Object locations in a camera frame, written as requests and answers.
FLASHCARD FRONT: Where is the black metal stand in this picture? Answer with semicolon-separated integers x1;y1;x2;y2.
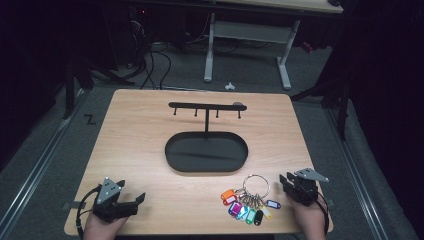
62;49;136;121
290;63;353;142

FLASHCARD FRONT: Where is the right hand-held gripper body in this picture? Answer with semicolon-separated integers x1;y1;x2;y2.
283;167;330;207

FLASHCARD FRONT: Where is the key ring with coloured tags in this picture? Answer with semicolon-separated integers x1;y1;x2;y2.
220;173;282;227

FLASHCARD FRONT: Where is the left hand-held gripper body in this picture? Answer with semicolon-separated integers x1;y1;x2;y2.
92;176;140;224

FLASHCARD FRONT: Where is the person's left hand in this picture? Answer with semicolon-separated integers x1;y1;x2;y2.
82;212;130;240

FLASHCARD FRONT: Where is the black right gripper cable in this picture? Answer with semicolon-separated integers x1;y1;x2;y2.
315;190;331;235

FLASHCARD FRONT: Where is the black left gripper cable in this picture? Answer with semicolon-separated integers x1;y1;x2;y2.
75;185;102;240

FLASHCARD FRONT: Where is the bundle of black floor cables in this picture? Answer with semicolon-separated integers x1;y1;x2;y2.
126;13;173;91

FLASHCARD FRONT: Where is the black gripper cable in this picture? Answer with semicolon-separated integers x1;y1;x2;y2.
315;190;331;235
75;185;102;240

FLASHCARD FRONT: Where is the person's right hand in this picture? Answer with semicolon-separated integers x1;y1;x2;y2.
286;194;328;240

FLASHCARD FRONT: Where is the desk with white metal legs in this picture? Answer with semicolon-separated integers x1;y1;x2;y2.
202;0;345;91

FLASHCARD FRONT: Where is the metal floor rail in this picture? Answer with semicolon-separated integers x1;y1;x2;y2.
323;105;390;240
0;89;88;236

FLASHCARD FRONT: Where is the black key rack with tray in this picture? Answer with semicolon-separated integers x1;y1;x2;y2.
164;101;250;174

